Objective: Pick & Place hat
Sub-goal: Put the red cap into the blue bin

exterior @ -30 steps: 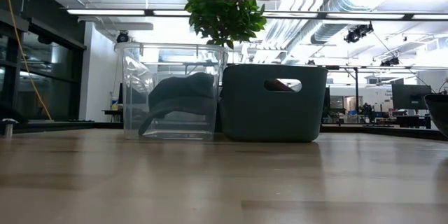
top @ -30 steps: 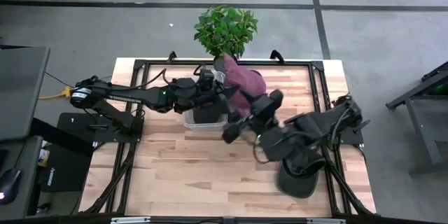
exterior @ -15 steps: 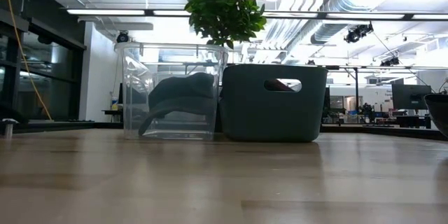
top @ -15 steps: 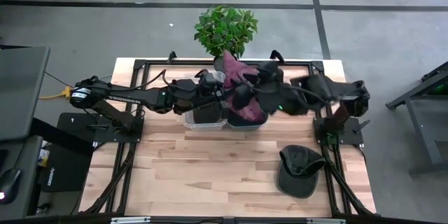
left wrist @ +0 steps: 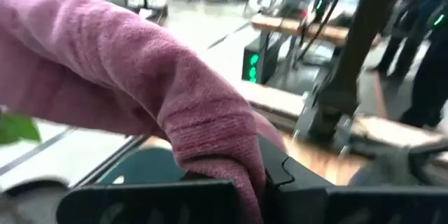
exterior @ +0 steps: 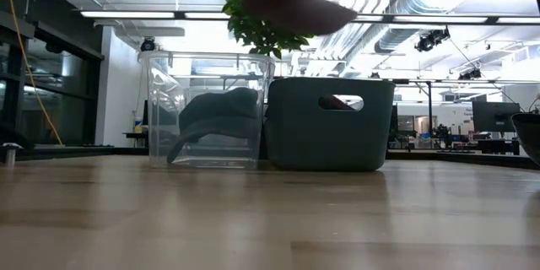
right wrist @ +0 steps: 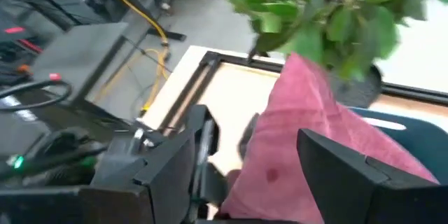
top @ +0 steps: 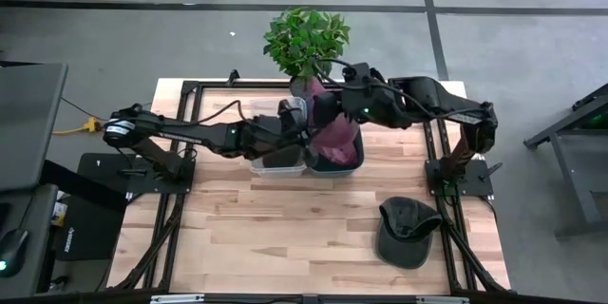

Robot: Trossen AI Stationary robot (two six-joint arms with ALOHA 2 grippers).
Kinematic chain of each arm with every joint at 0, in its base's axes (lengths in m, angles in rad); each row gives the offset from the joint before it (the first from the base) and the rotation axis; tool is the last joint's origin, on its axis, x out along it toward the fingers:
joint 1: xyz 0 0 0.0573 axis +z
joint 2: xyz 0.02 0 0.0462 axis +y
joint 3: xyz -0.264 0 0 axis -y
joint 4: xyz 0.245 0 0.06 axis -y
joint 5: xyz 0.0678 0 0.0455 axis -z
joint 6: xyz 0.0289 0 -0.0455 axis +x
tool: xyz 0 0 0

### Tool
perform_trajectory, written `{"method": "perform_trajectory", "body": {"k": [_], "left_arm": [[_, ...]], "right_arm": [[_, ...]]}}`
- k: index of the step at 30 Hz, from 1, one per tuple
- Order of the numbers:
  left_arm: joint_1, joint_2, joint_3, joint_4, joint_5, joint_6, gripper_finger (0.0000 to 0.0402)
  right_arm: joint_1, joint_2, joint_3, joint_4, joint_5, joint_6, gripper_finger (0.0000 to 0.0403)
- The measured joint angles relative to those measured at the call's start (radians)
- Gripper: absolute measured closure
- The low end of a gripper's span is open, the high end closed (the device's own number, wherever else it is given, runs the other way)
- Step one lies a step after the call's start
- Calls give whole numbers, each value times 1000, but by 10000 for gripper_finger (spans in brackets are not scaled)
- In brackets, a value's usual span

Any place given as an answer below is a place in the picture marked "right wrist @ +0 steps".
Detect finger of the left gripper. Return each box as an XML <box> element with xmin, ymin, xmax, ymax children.
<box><xmin>184</xmin><ymin>104</ymin><xmax>221</xmax><ymax>157</ymax></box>
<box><xmin>194</xmin><ymin>162</ymin><xmax>229</xmax><ymax>215</ymax></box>

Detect black plant pot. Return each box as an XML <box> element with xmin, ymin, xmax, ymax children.
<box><xmin>328</xmin><ymin>64</ymin><xmax>384</xmax><ymax>109</ymax></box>

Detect black looped cable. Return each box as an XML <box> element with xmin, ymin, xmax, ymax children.
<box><xmin>0</xmin><ymin>79</ymin><xmax>73</xmax><ymax>112</ymax></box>

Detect green leafy plant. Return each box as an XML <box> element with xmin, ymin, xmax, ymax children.
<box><xmin>229</xmin><ymin>0</ymin><xmax>448</xmax><ymax>82</ymax></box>

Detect black slanted stand leg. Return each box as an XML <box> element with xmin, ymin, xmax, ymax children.
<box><xmin>115</xmin><ymin>0</ymin><xmax>188</xmax><ymax>42</ymax></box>

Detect black table edge rail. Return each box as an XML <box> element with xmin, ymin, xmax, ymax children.
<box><xmin>159</xmin><ymin>50</ymin><xmax>448</xmax><ymax>137</ymax></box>

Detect maroon cap with thread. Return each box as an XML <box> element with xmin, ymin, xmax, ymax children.
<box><xmin>213</xmin><ymin>52</ymin><xmax>440</xmax><ymax>224</ymax></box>

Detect dark teal bin with handle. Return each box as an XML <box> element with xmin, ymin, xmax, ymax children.
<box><xmin>349</xmin><ymin>106</ymin><xmax>448</xmax><ymax>186</ymax></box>

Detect yellow cable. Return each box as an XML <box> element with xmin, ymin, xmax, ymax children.
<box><xmin>90</xmin><ymin>0</ymin><xmax>173</xmax><ymax>113</ymax></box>

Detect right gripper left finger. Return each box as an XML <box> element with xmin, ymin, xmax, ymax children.
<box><xmin>134</xmin><ymin>128</ymin><xmax>197</xmax><ymax>224</ymax></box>

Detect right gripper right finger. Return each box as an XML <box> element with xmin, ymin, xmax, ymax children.
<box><xmin>296</xmin><ymin>127</ymin><xmax>448</xmax><ymax>224</ymax></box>

